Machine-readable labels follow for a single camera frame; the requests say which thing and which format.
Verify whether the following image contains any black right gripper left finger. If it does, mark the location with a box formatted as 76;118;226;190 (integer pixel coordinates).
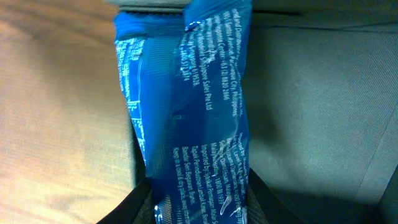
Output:
97;178;152;224

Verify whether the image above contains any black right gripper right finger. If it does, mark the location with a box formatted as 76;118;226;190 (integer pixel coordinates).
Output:
247;169;304;224

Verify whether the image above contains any dark green gift box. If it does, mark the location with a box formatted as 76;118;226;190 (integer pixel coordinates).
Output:
114;1;397;223

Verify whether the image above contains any blue cookie packet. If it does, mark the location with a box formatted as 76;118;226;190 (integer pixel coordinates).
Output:
114;0;252;223

